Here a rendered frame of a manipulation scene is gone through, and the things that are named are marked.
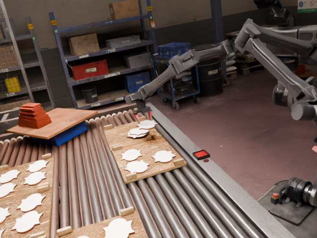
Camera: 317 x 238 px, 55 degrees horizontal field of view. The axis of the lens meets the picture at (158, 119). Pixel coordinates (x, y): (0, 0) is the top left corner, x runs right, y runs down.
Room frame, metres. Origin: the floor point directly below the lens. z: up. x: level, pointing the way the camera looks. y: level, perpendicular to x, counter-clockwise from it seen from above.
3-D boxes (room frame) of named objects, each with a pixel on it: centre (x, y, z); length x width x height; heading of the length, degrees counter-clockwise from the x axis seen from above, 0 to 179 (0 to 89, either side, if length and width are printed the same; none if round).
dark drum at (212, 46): (5.77, -1.04, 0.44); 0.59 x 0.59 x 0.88
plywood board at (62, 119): (2.30, 0.82, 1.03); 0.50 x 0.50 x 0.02; 54
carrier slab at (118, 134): (2.04, 0.21, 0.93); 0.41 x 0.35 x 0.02; 13
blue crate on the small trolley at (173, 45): (5.37, -0.46, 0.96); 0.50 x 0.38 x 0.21; 32
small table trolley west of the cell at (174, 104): (5.40, -0.41, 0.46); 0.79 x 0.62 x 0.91; 17
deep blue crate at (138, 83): (6.34, 0.31, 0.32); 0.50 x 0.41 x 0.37; 103
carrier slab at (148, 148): (1.63, 0.11, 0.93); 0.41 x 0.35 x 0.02; 15
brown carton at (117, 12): (6.30, 0.30, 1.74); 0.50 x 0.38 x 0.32; 107
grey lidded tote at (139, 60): (6.31, 0.23, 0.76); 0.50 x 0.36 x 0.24; 113
